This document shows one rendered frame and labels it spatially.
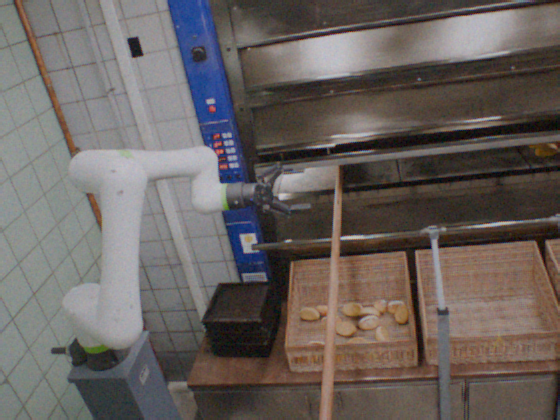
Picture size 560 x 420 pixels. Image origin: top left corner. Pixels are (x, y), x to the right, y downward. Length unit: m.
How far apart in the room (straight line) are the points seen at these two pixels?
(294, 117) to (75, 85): 0.99
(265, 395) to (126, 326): 1.08
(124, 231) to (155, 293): 1.52
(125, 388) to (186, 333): 1.36
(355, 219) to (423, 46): 0.83
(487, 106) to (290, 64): 0.82
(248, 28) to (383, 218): 1.04
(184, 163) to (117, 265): 0.45
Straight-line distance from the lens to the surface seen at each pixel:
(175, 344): 3.07
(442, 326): 1.97
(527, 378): 2.33
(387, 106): 2.17
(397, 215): 2.38
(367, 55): 2.10
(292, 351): 2.21
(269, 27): 2.12
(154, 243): 2.65
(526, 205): 2.46
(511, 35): 2.17
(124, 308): 1.41
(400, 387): 2.28
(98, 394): 1.73
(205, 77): 2.17
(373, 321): 2.40
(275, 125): 2.21
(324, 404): 1.34
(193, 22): 2.14
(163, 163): 1.61
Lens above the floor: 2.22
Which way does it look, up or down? 26 degrees down
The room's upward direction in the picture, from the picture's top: 12 degrees counter-clockwise
